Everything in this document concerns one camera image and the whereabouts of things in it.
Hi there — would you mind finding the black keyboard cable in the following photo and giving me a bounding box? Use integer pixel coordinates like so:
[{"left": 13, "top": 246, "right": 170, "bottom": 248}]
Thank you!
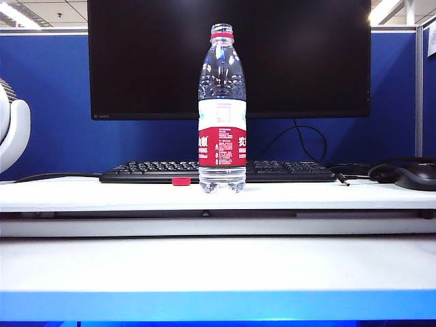
[{"left": 12, "top": 172, "right": 104, "bottom": 184}]

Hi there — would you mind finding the black keyboard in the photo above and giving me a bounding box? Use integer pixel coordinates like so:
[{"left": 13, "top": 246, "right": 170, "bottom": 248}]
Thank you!
[{"left": 99, "top": 160, "right": 337, "bottom": 184}]

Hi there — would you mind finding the ceiling light panel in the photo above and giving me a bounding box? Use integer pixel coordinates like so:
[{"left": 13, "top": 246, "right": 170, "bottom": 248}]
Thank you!
[
  {"left": 369, "top": 0, "right": 405, "bottom": 25},
  {"left": 0, "top": 6, "right": 33, "bottom": 27}
]

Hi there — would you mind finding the narrow blue partition panel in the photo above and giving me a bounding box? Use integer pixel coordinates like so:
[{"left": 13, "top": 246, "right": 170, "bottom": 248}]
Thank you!
[{"left": 422, "top": 27, "right": 436, "bottom": 158}]

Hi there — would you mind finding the white paper note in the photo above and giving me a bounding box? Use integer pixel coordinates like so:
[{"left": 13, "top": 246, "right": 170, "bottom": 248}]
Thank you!
[{"left": 426, "top": 25, "right": 436, "bottom": 58}]

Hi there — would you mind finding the white desk fan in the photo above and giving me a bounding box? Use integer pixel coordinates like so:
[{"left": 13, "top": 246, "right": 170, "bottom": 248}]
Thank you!
[{"left": 0, "top": 78, "right": 31, "bottom": 174}]

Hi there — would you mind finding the clear plastic water bottle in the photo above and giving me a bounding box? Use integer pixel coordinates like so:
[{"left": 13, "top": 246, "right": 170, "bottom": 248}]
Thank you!
[{"left": 198, "top": 23, "right": 248, "bottom": 194}]

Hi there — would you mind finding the black computer monitor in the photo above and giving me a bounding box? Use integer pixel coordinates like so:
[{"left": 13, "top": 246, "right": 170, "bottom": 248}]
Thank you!
[{"left": 87, "top": 0, "right": 372, "bottom": 121}]

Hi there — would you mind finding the black computer mouse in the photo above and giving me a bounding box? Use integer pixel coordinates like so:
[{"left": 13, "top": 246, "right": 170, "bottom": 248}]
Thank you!
[{"left": 393, "top": 161, "right": 436, "bottom": 191}]

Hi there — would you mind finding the grey partition post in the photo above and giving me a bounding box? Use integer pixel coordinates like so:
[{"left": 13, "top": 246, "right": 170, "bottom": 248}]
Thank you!
[{"left": 415, "top": 24, "right": 424, "bottom": 157}]

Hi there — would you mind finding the wide blue partition panel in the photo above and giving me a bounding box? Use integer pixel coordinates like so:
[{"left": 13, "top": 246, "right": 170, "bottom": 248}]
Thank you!
[{"left": 0, "top": 29, "right": 418, "bottom": 181}]

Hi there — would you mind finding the thin black monitor cable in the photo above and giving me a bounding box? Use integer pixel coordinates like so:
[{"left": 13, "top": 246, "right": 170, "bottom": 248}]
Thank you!
[{"left": 261, "top": 118, "right": 327, "bottom": 164}]

